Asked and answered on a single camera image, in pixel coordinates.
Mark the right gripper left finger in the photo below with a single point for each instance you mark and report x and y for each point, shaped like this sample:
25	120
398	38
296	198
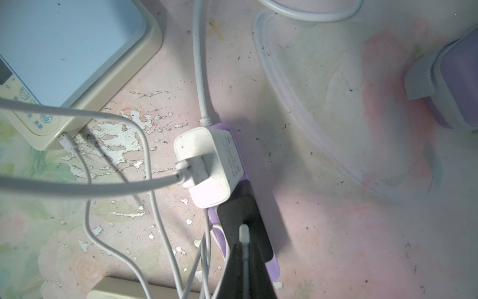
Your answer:
233	283

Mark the yellow electronic scale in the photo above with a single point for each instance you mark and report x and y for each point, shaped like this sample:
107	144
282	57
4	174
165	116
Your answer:
113	288

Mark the white charger adapter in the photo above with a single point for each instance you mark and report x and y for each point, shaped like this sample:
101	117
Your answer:
211	157

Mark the blue electronic scale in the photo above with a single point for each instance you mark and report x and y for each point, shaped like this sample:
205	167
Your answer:
73	54

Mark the purple case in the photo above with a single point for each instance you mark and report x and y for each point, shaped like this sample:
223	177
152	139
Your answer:
447	80

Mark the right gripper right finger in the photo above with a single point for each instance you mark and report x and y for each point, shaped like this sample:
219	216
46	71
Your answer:
258	283

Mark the black charger adapter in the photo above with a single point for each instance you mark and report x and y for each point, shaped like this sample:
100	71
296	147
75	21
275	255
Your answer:
244	210

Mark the purple power strip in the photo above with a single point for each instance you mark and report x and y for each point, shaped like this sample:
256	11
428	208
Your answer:
244	187

